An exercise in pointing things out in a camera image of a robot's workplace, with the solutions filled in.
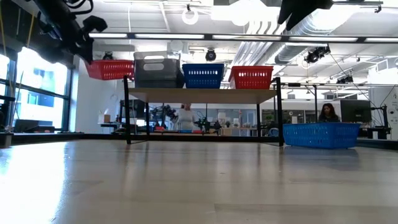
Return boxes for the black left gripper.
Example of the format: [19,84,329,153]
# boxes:
[40,15,108,65]

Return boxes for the red slotted plastic basket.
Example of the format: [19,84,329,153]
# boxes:
[85,59,135,81]
[228,65,275,90]

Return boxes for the blue slotted plastic basket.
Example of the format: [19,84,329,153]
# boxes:
[282,122,361,149]
[182,63,225,90]

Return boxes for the wood shelf black metal legs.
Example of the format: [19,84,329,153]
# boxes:
[123,75,285,147]

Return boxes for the white ceiling light panel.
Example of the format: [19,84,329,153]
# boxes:
[211,0,280,23]

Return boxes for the black ceiling spotlight cluster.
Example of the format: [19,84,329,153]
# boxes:
[303,45,331,65]
[336,75,354,85]

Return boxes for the white ceiling pipes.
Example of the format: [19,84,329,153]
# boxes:
[233,18,287,66]

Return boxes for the black computer monitor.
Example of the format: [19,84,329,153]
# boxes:
[340,99,373,124]
[120,99,146,118]

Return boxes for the long ceiling light bar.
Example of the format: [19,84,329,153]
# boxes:
[88,32,398,44]

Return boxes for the black flat case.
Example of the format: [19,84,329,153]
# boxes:
[14,119,55,134]

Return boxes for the person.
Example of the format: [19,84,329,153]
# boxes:
[176,103,197,131]
[317,103,341,123]

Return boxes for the grey metal block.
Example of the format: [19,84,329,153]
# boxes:
[0,132,14,149]

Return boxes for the silver ventilation duct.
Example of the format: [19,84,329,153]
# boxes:
[274,4,361,65]

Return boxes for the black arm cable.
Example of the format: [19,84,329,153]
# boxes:
[65,0,95,16]

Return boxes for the black window frame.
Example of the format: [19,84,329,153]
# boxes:
[0,46,75,131]

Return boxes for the black ceiling rail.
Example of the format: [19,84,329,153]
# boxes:
[329,0,384,14]

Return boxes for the yellow hanging cable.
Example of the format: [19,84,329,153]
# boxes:
[0,6,7,57]
[26,14,35,47]

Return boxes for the black background metal frame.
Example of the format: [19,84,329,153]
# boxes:
[281,82,398,124]

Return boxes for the white ring ceiling fixture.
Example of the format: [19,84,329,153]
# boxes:
[181,7,200,26]

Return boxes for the black machine frame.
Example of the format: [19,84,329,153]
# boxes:
[0,95,16,131]

